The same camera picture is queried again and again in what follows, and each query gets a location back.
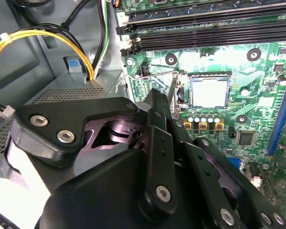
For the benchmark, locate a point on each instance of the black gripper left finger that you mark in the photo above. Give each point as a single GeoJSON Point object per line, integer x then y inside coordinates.
{"type": "Point", "coordinates": [50, 124]}

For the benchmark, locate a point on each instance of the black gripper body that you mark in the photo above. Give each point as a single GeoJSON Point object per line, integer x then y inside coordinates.
{"type": "Point", "coordinates": [105, 190]}

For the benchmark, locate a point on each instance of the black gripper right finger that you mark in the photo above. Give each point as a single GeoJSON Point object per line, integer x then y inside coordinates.
{"type": "Point", "coordinates": [205, 171]}

